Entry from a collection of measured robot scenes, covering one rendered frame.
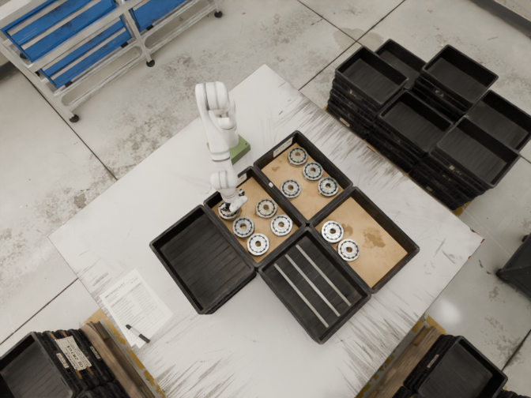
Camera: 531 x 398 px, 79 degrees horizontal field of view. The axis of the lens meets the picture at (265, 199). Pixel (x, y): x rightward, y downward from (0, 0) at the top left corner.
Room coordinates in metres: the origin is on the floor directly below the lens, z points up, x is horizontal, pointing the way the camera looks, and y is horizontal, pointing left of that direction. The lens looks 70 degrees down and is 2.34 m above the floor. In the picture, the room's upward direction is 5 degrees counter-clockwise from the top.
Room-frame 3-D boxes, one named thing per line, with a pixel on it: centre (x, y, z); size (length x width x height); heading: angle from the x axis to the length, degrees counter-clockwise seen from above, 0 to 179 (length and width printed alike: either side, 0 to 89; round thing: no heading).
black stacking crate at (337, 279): (0.12, -0.17, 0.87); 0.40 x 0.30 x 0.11; 36
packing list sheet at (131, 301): (0.09, 0.68, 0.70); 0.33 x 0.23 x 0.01; 40
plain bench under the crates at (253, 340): (0.38, 0.04, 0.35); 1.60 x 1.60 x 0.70; 40
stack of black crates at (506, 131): (1.07, -1.59, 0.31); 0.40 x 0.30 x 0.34; 40
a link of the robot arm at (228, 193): (0.51, 0.16, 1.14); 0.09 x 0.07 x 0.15; 91
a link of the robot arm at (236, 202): (0.50, 0.14, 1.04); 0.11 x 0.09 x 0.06; 36
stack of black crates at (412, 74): (1.70, -1.08, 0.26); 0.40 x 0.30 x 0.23; 40
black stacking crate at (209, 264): (0.27, 0.30, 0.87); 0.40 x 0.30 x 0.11; 36
